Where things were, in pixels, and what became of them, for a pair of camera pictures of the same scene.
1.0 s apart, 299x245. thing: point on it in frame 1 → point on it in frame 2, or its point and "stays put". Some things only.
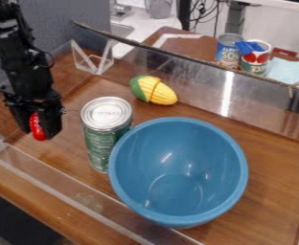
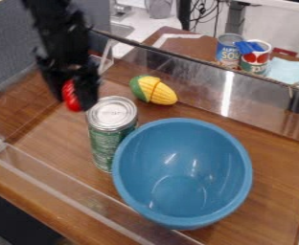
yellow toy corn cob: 150,89 stays put
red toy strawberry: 38,130 → 70,94
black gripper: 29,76 → 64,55
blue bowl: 178,170 stays put
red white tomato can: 254,63 stays put
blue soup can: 227,54 stays put
